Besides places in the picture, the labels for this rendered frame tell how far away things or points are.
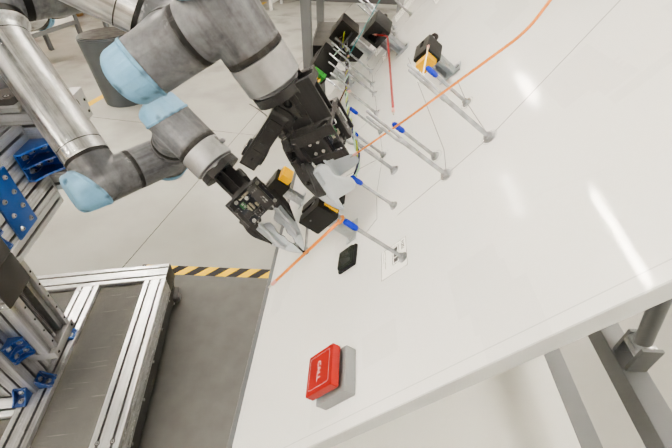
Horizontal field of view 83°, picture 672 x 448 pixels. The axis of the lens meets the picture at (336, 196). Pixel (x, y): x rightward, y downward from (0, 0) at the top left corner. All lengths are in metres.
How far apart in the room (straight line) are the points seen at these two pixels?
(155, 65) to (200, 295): 1.67
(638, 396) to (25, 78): 1.06
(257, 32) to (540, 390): 0.81
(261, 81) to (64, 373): 1.50
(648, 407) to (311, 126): 0.61
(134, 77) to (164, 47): 0.05
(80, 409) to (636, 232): 1.62
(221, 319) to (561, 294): 1.72
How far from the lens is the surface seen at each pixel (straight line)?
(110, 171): 0.75
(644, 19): 0.51
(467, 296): 0.40
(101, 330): 1.84
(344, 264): 0.60
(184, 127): 0.68
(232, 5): 0.45
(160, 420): 1.79
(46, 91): 0.81
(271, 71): 0.46
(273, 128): 0.52
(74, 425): 1.67
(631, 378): 0.76
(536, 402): 0.91
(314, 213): 0.61
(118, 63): 0.50
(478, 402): 0.87
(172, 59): 0.48
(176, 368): 1.88
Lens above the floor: 1.55
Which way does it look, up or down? 38 degrees down
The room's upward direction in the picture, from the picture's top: straight up
